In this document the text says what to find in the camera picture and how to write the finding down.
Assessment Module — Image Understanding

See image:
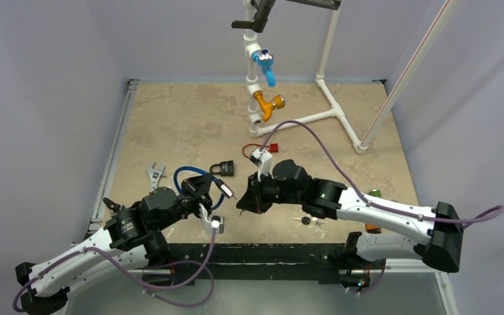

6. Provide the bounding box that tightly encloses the red handled adjustable wrench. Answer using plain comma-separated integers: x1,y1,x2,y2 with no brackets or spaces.
146,162,166,192

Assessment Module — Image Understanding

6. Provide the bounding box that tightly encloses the red cable seal lock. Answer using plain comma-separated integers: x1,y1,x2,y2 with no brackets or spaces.
241,142,279,158

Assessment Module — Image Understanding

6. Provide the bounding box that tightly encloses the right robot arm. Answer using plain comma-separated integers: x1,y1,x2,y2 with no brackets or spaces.
236,159,464,272

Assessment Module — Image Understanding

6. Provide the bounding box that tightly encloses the blue cable lock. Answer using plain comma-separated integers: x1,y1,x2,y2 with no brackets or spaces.
173,166,236,211

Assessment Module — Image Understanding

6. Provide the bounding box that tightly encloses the orange faucet valve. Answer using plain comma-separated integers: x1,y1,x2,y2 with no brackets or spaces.
252,91,285,122

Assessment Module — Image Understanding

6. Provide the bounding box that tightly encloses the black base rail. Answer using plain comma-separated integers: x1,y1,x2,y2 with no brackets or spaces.
128,242,387,287

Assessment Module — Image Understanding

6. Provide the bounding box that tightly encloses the white PVC pipe frame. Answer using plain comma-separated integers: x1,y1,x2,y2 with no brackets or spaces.
243,8,361,151

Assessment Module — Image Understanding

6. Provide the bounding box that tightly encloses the black padlock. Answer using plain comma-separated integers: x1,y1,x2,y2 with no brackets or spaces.
209,160,235,177

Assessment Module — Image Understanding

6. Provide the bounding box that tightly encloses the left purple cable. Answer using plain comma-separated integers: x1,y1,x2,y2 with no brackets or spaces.
12,228,217,314

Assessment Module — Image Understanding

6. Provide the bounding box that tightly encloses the purple cable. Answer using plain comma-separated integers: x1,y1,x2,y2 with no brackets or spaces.
261,120,504,297
12,228,217,314

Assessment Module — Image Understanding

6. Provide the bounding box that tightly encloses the orange tool at right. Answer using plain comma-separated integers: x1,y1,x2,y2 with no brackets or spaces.
364,223,382,234

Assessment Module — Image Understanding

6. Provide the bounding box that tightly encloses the blue faucet valve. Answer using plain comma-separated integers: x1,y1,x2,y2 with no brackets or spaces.
251,49,276,87

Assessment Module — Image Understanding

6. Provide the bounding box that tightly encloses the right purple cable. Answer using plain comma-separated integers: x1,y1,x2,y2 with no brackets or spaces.
261,120,504,297

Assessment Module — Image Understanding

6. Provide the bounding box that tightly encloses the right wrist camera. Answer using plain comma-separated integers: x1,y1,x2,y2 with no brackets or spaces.
248,148,273,182

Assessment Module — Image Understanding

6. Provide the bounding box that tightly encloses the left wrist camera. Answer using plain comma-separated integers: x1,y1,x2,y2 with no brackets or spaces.
199,203,224,234

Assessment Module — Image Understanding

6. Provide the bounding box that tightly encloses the green object at right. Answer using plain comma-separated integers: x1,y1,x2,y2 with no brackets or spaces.
368,189,382,198

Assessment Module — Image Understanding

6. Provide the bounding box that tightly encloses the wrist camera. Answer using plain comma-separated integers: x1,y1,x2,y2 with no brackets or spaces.
199,203,224,234
248,148,273,182

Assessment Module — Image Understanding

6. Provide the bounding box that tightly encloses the key bunch with black fob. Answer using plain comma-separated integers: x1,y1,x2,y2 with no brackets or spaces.
291,216,326,227

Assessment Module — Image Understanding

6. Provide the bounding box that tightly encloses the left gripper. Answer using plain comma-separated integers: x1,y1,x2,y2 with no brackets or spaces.
154,175,214,232

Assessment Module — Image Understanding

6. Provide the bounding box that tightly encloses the white diagonal pole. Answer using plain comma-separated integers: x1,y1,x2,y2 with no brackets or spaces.
355,0,459,154

